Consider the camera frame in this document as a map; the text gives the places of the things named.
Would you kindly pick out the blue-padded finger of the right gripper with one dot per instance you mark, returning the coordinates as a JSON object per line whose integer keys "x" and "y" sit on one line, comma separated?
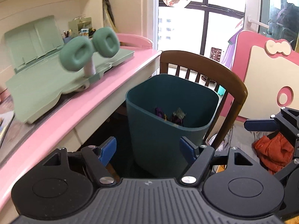
{"x": 261, "y": 125}

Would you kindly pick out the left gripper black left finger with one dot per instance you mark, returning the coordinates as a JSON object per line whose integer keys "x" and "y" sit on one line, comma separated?
{"x": 96, "y": 158}

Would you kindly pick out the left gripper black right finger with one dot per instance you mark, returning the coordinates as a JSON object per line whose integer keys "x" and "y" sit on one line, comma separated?
{"x": 198, "y": 158}

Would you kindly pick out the purple snack bag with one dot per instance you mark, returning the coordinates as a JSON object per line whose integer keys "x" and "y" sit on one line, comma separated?
{"x": 177, "y": 117}

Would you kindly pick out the dark teal trash bin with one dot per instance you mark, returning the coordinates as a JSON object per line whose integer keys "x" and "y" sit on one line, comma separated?
{"x": 155, "y": 142}

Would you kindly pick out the orange cloth on floor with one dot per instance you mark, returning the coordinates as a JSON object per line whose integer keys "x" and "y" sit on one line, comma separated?
{"x": 274, "y": 152}

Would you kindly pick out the brown wooden chair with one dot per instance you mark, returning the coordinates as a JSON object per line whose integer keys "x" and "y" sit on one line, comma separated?
{"x": 214, "y": 71}

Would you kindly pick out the pink desk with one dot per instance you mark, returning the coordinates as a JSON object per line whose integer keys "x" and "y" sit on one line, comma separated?
{"x": 80, "y": 117}

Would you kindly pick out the pink and cream headboard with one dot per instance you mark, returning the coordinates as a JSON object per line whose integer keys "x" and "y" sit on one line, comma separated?
{"x": 269, "y": 70}

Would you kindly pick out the purple hanging garment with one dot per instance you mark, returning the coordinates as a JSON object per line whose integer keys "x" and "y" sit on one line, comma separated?
{"x": 227, "y": 59}

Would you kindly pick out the green desktop organizer tray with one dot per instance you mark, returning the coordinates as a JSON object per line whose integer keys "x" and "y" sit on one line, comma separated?
{"x": 40, "y": 79}

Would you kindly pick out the green headphones on stand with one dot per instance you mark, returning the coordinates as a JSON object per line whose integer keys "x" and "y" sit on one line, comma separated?
{"x": 77, "y": 53}

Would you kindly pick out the blue pen cup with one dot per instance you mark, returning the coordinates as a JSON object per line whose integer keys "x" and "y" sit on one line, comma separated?
{"x": 66, "y": 36}

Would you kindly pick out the green stationery box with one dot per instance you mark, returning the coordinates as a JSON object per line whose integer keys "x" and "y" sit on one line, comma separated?
{"x": 79, "y": 23}

